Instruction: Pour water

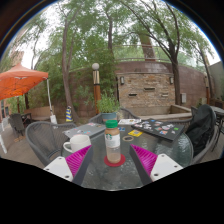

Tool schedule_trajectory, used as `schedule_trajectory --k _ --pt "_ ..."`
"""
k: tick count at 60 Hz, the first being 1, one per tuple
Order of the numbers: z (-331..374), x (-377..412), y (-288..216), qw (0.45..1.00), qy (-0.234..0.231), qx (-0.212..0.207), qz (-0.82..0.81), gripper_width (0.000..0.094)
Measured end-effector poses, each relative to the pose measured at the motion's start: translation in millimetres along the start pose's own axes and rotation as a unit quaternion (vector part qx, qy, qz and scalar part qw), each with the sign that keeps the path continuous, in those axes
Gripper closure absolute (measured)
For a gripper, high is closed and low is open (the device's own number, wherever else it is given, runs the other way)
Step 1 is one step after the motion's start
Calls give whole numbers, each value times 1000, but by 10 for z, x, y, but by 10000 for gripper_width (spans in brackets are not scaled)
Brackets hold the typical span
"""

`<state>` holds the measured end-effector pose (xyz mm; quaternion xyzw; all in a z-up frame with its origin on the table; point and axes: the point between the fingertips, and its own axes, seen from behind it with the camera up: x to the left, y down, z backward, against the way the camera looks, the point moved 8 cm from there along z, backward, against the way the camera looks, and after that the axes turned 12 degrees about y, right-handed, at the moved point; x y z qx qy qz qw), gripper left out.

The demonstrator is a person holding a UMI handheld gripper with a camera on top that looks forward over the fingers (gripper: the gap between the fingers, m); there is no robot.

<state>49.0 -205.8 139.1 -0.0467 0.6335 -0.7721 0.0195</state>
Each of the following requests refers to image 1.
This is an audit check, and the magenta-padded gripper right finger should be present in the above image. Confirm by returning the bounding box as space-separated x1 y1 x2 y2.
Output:
128 143 184 186

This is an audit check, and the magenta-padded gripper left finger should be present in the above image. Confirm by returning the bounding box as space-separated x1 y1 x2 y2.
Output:
43 144 95 186

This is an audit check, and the green-capped coffee drink bottle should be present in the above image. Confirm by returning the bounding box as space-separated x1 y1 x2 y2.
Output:
104 119 122 164

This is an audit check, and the white ceramic mug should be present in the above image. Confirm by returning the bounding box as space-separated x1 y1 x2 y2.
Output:
62 133 92 154

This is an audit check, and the flat round red coaster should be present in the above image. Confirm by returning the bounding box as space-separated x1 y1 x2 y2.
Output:
103 153 127 168

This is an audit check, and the yellow square card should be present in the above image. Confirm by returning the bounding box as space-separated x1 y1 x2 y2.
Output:
127 129 144 138

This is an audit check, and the grey laptop with stickers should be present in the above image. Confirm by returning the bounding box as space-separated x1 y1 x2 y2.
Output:
62 122 107 139

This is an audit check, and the white printed paper sheet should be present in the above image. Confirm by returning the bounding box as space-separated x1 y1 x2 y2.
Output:
118 118 142 126

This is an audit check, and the blue yellow striped cone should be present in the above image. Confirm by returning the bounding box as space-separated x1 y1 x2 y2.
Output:
65 105 74 123

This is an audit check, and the black jacket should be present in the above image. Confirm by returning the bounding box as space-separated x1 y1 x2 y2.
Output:
185 104 217 158

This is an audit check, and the green plant in blue pot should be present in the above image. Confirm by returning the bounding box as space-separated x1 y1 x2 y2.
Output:
96 91 121 123

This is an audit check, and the dark patio chairs group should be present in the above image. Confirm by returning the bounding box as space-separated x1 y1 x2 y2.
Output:
8 113 33 136

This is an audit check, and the leaning pale-trunked tree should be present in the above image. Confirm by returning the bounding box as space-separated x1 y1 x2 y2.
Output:
29 0 131 124

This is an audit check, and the dark-trunked tree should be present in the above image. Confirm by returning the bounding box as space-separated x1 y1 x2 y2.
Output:
123 0 218 107

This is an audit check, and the round dark patio table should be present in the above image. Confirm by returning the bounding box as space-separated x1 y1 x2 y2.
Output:
210 105 224 118

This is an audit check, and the orange canopy tent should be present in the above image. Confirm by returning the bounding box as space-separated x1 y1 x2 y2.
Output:
0 63 58 125

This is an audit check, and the globe-topped lamp post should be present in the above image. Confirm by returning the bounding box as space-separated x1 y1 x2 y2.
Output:
91 62 101 116

